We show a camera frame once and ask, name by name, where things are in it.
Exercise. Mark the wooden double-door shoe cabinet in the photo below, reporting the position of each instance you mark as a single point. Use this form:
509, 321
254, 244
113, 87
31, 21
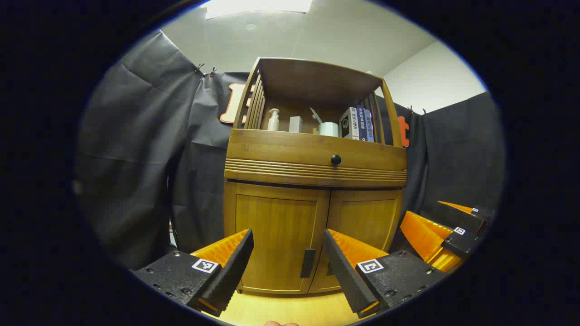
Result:
312, 79

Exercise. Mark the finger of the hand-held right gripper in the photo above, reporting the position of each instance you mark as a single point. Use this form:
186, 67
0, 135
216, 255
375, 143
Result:
457, 217
460, 244

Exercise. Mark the wooden ribbed drawer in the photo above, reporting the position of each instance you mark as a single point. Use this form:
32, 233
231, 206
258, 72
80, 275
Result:
272, 149

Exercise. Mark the white pump bottle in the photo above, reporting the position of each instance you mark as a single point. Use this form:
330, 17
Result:
273, 123

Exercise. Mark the small white box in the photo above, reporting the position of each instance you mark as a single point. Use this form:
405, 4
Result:
295, 124

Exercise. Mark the white round container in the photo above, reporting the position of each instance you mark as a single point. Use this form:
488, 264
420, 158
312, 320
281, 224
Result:
328, 129

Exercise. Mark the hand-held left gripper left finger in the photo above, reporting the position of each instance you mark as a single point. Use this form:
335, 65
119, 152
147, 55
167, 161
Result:
231, 271

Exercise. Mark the ceiling light panel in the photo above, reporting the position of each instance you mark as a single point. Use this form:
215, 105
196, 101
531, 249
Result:
258, 7

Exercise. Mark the black round drawer knob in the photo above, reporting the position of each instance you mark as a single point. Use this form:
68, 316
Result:
335, 159

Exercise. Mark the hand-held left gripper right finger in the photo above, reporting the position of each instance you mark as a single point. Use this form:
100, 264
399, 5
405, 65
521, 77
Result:
344, 276

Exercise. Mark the white and grey book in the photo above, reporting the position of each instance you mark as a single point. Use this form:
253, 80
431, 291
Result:
351, 124

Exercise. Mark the wooden shoe cabinet door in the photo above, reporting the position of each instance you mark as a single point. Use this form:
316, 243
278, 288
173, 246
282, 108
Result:
276, 226
367, 217

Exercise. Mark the light blue book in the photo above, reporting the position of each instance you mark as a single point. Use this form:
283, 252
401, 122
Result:
369, 129

